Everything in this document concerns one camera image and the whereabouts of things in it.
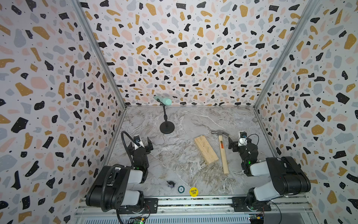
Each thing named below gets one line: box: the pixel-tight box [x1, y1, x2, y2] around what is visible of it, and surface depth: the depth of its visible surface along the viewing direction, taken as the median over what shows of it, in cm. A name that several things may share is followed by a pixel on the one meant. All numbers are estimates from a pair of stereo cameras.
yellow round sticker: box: [189, 186, 200, 198], surface depth 80 cm
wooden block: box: [194, 135, 220, 165], surface depth 94 cm
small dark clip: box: [166, 180, 176, 189], surface depth 79 cm
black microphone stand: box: [159, 103, 175, 134], surface depth 108 cm
